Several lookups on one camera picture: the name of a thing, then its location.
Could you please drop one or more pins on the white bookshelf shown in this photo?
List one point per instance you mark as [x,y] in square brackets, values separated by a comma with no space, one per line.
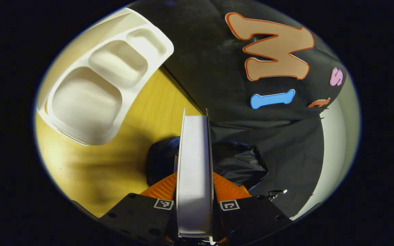
[87,99]

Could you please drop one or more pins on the grey book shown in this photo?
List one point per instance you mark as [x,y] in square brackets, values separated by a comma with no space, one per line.
[194,164]

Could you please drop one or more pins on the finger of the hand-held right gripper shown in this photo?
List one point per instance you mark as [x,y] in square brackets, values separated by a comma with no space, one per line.
[275,193]

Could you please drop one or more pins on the blue schoolbag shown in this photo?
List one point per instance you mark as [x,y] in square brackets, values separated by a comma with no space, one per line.
[238,164]

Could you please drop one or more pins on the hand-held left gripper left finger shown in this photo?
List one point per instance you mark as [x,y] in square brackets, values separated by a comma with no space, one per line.
[137,215]

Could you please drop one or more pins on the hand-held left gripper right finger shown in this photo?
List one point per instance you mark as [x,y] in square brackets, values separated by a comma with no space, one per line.
[250,217]

